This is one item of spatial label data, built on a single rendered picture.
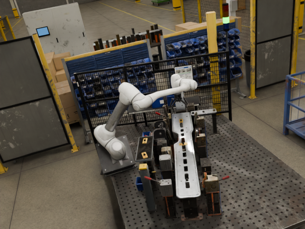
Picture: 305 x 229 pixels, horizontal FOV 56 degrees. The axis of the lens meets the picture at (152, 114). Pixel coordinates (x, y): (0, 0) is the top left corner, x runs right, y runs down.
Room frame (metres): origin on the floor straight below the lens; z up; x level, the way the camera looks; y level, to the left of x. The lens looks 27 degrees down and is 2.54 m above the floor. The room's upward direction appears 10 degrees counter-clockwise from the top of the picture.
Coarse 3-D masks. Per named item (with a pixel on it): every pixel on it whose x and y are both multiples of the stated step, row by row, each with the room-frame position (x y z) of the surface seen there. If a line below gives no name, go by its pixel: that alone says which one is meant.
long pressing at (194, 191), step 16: (176, 128) 2.63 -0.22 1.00; (192, 128) 2.58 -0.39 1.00; (176, 144) 2.32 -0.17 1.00; (192, 144) 2.28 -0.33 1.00; (176, 160) 2.07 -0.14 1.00; (192, 160) 2.03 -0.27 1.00; (176, 176) 1.86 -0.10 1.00; (192, 176) 1.82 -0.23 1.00; (176, 192) 1.67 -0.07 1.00; (192, 192) 1.65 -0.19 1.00
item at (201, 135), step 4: (200, 136) 2.33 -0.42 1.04; (204, 136) 2.32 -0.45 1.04; (200, 140) 2.32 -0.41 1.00; (204, 140) 2.32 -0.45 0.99; (200, 144) 2.33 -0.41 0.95; (204, 144) 2.32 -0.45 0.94; (200, 148) 2.33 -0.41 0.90; (204, 148) 2.32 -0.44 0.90; (200, 152) 2.33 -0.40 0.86; (204, 152) 2.32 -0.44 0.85; (200, 156) 2.33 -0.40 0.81; (204, 156) 2.32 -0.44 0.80; (200, 164) 2.32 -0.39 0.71
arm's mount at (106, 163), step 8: (120, 136) 2.72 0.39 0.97; (96, 144) 2.65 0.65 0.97; (128, 144) 2.65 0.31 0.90; (104, 152) 2.59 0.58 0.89; (128, 152) 2.58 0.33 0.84; (104, 160) 2.52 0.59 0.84; (128, 160) 2.51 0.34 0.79; (104, 168) 2.46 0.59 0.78; (112, 168) 2.45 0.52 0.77; (120, 168) 2.45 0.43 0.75; (128, 168) 2.47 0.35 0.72; (104, 176) 2.42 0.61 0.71
